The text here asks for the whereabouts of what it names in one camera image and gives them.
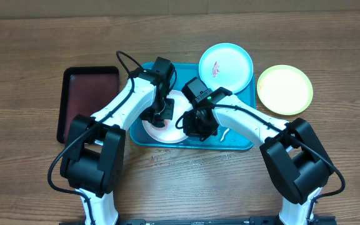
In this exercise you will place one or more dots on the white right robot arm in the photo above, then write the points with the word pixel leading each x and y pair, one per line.
pixel 297 163

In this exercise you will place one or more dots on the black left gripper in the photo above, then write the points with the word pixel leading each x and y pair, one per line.
pixel 168 115

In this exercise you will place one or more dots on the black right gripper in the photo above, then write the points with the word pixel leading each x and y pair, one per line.
pixel 195 130

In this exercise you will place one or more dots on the dark red tray black rim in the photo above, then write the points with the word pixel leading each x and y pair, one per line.
pixel 85 90

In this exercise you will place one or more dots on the teal plastic tray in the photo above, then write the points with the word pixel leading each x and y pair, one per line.
pixel 226 139

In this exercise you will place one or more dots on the yellow-green plate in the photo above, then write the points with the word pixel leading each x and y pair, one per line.
pixel 285 90

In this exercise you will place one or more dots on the pink plate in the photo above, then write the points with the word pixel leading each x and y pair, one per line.
pixel 169 134

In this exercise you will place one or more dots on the light blue plate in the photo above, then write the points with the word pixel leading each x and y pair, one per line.
pixel 226 65

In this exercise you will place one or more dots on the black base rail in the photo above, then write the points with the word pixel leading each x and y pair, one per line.
pixel 198 221

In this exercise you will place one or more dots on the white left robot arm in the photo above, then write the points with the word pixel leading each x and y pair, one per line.
pixel 92 159

